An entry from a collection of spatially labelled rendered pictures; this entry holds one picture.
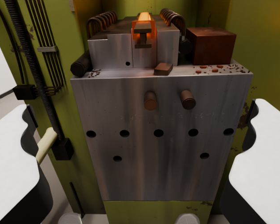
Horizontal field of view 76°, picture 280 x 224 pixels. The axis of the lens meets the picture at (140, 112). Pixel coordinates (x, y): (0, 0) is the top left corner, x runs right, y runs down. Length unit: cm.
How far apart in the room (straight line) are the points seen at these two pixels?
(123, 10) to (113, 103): 56
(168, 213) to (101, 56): 58
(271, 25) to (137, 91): 43
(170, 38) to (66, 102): 43
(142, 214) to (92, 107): 47
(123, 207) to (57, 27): 62
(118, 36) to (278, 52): 48
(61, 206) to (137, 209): 69
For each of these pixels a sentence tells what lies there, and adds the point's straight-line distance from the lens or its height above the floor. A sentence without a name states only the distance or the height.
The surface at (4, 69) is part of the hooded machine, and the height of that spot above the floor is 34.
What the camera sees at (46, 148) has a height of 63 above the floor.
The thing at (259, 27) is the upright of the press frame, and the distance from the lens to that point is 64.
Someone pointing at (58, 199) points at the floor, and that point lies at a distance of 136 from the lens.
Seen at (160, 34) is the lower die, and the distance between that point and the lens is 42.
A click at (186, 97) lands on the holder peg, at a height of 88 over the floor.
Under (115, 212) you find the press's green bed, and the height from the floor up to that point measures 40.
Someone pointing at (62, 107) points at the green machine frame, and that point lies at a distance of 71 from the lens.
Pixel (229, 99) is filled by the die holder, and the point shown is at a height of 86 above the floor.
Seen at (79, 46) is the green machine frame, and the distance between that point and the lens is 60.
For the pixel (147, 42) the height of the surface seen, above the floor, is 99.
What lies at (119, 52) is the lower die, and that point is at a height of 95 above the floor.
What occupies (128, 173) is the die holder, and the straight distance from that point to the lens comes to 57.
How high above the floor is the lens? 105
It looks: 32 degrees down
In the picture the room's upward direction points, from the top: 3 degrees counter-clockwise
